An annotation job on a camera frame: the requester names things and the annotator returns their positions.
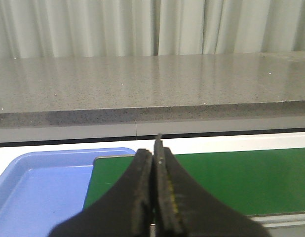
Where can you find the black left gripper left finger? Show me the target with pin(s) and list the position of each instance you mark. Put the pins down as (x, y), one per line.
(125, 210)

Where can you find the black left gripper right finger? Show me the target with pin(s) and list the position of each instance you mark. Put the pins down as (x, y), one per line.
(186, 209)

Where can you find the blue plastic tray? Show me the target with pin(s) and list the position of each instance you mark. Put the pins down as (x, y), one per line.
(41, 189)

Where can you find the green conveyor belt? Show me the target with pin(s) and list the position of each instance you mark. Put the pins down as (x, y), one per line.
(256, 182)

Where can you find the grey stone countertop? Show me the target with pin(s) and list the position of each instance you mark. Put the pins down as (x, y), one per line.
(71, 91)

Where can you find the white pleated curtain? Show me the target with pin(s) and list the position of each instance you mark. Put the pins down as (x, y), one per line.
(59, 28)

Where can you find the aluminium conveyor front rail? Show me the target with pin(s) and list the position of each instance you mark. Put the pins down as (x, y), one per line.
(280, 220)

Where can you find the grey conveyor back rail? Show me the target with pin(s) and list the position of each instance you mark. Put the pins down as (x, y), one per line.
(138, 130)

